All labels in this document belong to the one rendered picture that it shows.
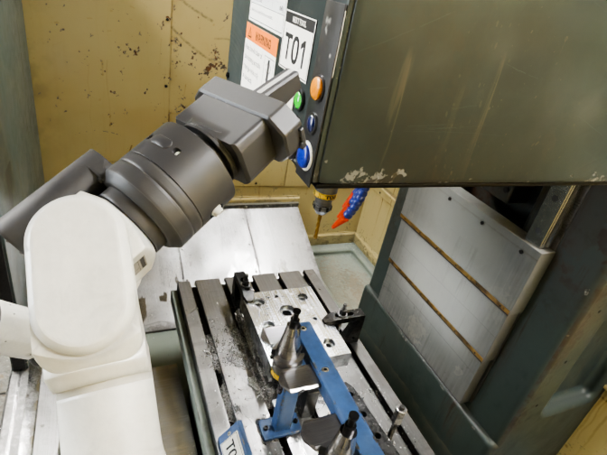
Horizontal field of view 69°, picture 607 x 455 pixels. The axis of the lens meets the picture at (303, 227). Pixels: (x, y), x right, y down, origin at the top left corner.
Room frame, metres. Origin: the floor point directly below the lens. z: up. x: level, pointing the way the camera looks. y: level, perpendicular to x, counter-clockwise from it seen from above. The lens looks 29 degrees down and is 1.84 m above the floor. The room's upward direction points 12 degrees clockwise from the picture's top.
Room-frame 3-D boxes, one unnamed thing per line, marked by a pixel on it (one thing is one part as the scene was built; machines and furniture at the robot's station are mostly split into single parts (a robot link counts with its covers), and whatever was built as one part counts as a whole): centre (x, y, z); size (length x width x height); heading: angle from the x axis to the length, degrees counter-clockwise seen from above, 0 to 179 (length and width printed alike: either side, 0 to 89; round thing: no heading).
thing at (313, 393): (0.78, -0.07, 0.97); 0.13 x 0.03 x 0.15; 28
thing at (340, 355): (0.96, -0.03, 0.97); 0.29 x 0.23 x 0.05; 28
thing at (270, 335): (0.66, 0.01, 1.21); 0.07 x 0.05 x 0.01; 118
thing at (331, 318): (1.01, -0.17, 0.97); 0.13 x 0.03 x 0.15; 118
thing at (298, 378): (0.56, -0.04, 1.21); 0.07 x 0.05 x 0.01; 118
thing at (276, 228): (1.45, 0.28, 0.75); 0.89 x 0.67 x 0.26; 118
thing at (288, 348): (0.61, -0.02, 1.26); 0.04 x 0.04 x 0.07
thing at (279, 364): (0.61, -0.02, 1.21); 0.06 x 0.06 x 0.03
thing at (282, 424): (0.68, -0.04, 1.05); 0.10 x 0.05 x 0.30; 118
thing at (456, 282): (1.07, -0.42, 1.16); 0.48 x 0.05 x 0.51; 28
